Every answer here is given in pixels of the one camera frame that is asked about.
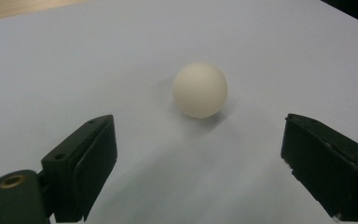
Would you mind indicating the wooden table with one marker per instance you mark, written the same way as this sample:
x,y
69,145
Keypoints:
x,y
18,7

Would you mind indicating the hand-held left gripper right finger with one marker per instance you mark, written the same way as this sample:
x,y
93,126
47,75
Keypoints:
x,y
326,168

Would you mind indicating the plain white ball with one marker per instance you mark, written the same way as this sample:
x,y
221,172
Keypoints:
x,y
199,90

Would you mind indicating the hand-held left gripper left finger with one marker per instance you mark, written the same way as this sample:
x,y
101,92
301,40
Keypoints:
x,y
84,168

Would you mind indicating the pale lilac table mat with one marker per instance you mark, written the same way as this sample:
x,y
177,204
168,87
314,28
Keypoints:
x,y
105,62

